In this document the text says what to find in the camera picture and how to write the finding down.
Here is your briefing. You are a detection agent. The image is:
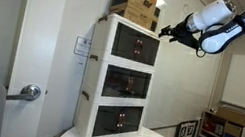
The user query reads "dark translucent ribbed cabinet door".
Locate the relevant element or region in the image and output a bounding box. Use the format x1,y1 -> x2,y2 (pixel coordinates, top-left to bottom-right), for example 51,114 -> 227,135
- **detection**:
127,69 -> 153,101
100,64 -> 134,102
117,103 -> 144,136
134,33 -> 161,67
91,102 -> 125,137
109,21 -> 143,63

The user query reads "brown cabinet side handle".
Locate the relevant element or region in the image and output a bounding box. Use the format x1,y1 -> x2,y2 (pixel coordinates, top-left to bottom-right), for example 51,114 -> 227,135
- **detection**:
88,54 -> 100,63
79,90 -> 92,102
97,14 -> 109,25

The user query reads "black white calibration tag board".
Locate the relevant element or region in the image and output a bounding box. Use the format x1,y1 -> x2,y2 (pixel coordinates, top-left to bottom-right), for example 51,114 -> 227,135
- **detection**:
176,116 -> 200,137

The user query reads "small brown cardboard box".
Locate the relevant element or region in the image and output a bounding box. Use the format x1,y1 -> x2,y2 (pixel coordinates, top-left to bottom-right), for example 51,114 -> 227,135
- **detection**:
222,121 -> 244,137

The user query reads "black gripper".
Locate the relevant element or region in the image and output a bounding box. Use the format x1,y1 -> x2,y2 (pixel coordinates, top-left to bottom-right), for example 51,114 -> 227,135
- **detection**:
156,16 -> 205,52

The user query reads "small wall sign plate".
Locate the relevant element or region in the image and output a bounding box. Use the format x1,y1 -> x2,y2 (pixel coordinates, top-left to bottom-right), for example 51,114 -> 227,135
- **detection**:
72,35 -> 93,58

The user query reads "silver lever door handle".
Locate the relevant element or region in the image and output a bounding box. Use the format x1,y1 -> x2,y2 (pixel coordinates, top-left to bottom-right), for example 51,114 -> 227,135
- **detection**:
5,80 -> 43,107

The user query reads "white three-tier plastic cabinet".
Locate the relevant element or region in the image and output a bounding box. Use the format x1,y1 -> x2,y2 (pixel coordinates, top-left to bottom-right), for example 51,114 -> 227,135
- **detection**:
70,9 -> 166,137

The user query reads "wide flat cardboard box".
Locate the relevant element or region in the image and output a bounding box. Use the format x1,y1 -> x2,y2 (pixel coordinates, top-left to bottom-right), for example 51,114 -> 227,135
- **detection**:
215,103 -> 245,128

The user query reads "cardboard box with black print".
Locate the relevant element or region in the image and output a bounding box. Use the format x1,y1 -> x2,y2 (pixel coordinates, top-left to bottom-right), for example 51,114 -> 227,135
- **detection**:
106,0 -> 163,34

